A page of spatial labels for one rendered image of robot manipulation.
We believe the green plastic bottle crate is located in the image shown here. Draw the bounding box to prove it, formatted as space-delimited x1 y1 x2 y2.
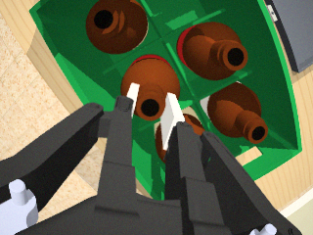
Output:
29 0 302 200

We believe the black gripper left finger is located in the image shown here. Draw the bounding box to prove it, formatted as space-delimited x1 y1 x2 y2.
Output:
0 83 142 235

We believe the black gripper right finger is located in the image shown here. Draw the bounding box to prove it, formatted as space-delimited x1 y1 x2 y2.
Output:
160 93 302 235

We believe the dark grey rectangular tray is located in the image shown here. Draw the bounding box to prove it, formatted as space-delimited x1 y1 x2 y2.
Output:
264 0 313 73

